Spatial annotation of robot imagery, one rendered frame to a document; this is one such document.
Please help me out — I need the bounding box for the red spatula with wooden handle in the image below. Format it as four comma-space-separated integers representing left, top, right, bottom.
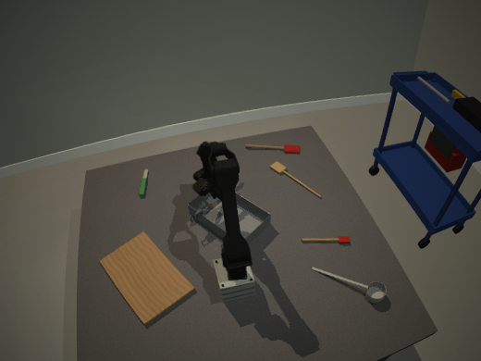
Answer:
246, 144, 300, 154

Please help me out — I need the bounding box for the grey ladle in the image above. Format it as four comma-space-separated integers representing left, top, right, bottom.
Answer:
312, 267, 387, 304

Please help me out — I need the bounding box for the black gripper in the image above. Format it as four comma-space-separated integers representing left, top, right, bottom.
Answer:
193, 168, 221, 200

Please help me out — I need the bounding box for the wooden board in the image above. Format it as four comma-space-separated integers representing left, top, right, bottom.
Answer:
99, 232, 195, 326

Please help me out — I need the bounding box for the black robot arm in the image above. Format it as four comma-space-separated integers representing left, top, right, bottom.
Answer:
192, 141, 253, 280

